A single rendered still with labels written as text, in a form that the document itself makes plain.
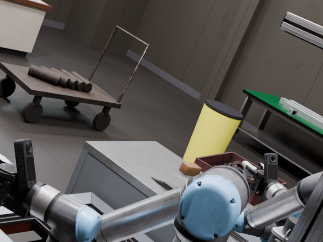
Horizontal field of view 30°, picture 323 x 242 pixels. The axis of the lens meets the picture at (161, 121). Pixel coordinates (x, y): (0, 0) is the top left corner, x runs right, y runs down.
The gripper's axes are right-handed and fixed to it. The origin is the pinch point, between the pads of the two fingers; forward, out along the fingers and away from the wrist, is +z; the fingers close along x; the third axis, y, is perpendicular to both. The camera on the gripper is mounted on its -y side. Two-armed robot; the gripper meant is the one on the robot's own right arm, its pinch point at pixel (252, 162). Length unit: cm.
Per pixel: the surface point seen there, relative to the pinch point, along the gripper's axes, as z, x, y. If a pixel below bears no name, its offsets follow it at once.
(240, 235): 14.8, 16.1, 40.8
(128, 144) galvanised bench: 99, -14, 39
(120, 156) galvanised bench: 78, -24, 38
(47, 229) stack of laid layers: 31, -64, 54
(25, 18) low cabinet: 634, -2, 89
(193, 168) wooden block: 77, 17, 39
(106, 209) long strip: 55, -32, 55
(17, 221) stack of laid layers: 33, -77, 53
